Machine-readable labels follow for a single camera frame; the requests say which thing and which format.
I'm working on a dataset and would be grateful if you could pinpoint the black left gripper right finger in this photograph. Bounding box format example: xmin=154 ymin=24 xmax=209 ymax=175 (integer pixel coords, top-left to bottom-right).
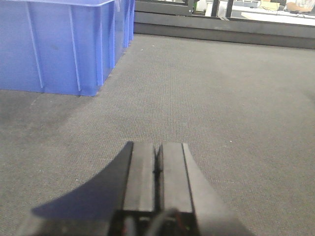
xmin=158 ymin=143 xmax=236 ymax=236

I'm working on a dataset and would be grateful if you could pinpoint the dark grey conveyor belt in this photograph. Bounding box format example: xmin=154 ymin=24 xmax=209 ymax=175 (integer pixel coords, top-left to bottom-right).
xmin=0 ymin=34 xmax=315 ymax=236

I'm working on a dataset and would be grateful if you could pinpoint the blue plastic crate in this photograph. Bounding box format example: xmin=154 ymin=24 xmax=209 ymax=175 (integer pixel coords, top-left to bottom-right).
xmin=0 ymin=0 xmax=135 ymax=96

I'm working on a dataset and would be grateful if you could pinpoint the white work table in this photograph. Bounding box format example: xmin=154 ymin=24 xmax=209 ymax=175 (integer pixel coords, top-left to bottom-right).
xmin=230 ymin=0 xmax=315 ymax=26

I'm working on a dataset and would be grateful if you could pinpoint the person in white shirt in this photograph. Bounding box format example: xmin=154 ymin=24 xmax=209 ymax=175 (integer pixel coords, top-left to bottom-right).
xmin=285 ymin=0 xmax=315 ymax=13

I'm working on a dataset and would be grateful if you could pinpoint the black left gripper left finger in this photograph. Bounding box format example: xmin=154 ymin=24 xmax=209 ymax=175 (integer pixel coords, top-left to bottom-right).
xmin=32 ymin=142 xmax=155 ymax=218

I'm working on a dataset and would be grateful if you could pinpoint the black conveyor end frame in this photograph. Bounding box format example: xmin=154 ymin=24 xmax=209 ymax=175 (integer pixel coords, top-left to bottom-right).
xmin=134 ymin=0 xmax=315 ymax=49

